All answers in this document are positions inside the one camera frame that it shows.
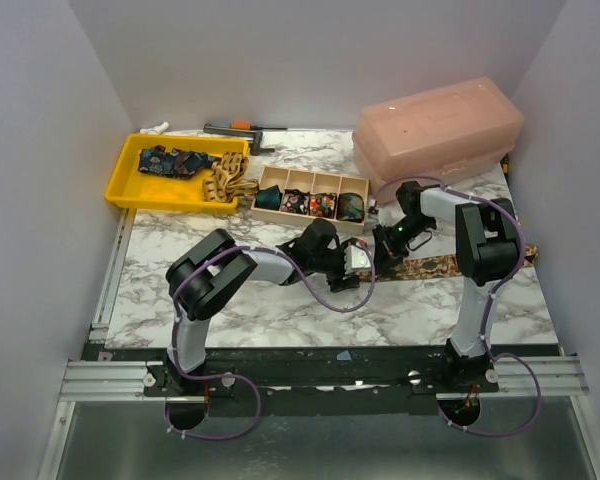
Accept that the paisley flamingo patterned tie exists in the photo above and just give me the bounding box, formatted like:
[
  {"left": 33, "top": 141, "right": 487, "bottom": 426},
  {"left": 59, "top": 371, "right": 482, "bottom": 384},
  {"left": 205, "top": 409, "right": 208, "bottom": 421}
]
[{"left": 359, "top": 244, "right": 539, "bottom": 283}]

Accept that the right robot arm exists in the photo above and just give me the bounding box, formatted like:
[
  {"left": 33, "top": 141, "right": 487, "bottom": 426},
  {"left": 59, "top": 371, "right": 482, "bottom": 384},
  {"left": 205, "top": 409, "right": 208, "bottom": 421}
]
[{"left": 372, "top": 181, "right": 526, "bottom": 392}]

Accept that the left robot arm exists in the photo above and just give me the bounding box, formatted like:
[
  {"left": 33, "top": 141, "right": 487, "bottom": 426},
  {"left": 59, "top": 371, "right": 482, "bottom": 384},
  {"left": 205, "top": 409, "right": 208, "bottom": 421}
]
[{"left": 166, "top": 219, "right": 374, "bottom": 395}]

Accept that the green feather rolled tie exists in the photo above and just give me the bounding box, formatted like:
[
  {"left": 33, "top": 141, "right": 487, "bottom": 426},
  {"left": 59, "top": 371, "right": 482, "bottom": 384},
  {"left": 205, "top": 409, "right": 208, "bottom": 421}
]
[{"left": 336, "top": 192, "right": 365, "bottom": 223}]

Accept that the red floral rolled tie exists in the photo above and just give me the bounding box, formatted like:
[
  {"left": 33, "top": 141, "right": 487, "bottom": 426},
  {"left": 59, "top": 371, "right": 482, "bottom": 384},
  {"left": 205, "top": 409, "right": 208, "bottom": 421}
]
[{"left": 309, "top": 193, "right": 337, "bottom": 219}]

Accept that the black floral rolled tie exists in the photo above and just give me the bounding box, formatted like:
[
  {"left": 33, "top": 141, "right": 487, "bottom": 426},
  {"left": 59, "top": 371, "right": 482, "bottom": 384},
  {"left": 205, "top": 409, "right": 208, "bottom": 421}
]
[{"left": 279, "top": 189, "right": 310, "bottom": 215}]

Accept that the dark green rolled tie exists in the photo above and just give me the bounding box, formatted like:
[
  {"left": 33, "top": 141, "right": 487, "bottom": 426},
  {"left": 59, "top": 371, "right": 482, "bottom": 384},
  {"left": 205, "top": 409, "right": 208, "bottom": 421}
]
[{"left": 254, "top": 185, "right": 282, "bottom": 211}]

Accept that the wooden compartment organizer box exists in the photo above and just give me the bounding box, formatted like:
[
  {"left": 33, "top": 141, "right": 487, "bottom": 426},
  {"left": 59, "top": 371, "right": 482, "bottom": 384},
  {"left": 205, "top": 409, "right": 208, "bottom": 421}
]
[{"left": 251, "top": 164, "right": 369, "bottom": 227}]

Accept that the pink translucent plastic box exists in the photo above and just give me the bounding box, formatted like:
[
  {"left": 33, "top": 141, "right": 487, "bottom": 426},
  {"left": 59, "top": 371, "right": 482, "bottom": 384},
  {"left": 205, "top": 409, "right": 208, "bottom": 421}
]
[{"left": 352, "top": 77, "right": 524, "bottom": 204}]

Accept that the beige beetle patterned tie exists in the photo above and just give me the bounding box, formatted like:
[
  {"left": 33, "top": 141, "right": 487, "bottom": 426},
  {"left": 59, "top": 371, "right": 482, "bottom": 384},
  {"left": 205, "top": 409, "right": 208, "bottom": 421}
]
[{"left": 202, "top": 152, "right": 259, "bottom": 203}]

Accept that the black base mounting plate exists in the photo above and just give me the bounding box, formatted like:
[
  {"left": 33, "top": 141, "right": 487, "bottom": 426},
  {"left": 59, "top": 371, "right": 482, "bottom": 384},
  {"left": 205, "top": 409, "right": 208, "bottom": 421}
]
[{"left": 81, "top": 344, "right": 568, "bottom": 417}]

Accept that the navy floral patterned tie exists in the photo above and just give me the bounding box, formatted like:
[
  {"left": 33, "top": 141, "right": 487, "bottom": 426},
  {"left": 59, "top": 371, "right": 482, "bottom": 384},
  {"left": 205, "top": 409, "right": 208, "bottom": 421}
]
[{"left": 137, "top": 145, "right": 218, "bottom": 180}]

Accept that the white plastic piece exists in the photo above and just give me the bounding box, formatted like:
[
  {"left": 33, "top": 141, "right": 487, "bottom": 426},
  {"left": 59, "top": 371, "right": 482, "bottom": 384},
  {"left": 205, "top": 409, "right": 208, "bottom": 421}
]
[{"left": 139, "top": 121, "right": 170, "bottom": 135}]

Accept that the yellow plastic tray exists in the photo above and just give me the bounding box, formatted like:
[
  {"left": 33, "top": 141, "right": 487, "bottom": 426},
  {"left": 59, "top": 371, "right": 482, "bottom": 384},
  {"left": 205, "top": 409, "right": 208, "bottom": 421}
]
[{"left": 104, "top": 133, "right": 248, "bottom": 215}]

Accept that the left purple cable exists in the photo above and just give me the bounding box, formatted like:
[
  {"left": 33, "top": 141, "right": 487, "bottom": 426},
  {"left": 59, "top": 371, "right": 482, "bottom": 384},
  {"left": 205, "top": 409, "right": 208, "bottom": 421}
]
[{"left": 164, "top": 238, "right": 377, "bottom": 442}]

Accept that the purple cable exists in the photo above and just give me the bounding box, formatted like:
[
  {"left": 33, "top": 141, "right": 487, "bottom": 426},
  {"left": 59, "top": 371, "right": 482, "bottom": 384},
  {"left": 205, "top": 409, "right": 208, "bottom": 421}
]
[
  {"left": 164, "top": 238, "right": 377, "bottom": 442},
  {"left": 374, "top": 174, "right": 544, "bottom": 437}
]

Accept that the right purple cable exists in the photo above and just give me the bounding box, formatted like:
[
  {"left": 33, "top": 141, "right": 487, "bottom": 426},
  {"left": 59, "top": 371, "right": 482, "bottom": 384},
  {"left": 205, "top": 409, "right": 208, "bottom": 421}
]
[{"left": 374, "top": 174, "right": 544, "bottom": 437}]

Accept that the orange handled tool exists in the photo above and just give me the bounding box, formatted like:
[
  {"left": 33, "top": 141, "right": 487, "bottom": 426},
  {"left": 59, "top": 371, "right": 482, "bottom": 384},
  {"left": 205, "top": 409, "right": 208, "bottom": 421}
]
[{"left": 203, "top": 122, "right": 287, "bottom": 137}]

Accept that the aluminium rail frame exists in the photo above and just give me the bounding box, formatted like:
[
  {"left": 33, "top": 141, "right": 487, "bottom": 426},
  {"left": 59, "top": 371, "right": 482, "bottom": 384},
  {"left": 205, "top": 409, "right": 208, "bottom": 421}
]
[{"left": 40, "top": 209, "right": 600, "bottom": 479}]

